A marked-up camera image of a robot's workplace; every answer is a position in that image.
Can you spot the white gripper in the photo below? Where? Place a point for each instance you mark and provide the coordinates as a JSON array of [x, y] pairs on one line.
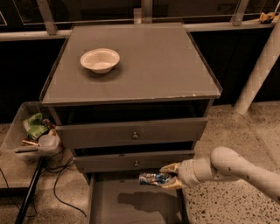
[[185, 172]]

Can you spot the blue silver redbull can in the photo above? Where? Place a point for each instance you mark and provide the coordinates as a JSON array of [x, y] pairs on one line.
[[154, 179]]

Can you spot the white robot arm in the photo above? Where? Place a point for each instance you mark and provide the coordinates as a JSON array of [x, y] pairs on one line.
[[223, 164]]

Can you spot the grey top drawer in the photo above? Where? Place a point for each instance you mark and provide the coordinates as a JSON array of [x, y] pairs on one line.
[[95, 135]]

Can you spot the grey open bottom drawer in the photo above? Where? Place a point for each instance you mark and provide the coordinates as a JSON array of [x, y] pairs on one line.
[[119, 198]]

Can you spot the grey middle drawer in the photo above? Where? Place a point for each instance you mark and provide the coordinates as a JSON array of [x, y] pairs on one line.
[[130, 161]]

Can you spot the grey drawer cabinet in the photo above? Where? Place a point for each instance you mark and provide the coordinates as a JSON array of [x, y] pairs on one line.
[[160, 76]]

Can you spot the gold can in bin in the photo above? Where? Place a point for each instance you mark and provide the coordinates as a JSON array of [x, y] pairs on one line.
[[27, 142]]

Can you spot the clear plastic cup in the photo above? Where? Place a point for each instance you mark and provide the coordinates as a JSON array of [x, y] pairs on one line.
[[48, 141]]

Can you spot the white bowl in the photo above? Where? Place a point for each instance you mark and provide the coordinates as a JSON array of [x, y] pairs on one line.
[[100, 61]]

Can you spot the clear plastic bin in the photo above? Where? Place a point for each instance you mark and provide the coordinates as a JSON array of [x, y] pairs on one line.
[[17, 133]]

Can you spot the green snack bag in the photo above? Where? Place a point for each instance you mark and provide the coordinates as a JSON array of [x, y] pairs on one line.
[[34, 126]]

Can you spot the black floor bar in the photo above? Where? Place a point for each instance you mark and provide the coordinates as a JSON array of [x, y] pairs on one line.
[[31, 190]]

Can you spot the white pillar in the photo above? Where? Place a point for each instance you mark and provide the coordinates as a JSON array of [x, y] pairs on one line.
[[260, 72]]

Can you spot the yellow object on ledge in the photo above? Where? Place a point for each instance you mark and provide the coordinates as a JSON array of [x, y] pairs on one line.
[[266, 18]]

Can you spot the metal railing frame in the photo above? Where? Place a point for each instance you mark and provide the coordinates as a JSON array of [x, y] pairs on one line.
[[35, 18]]

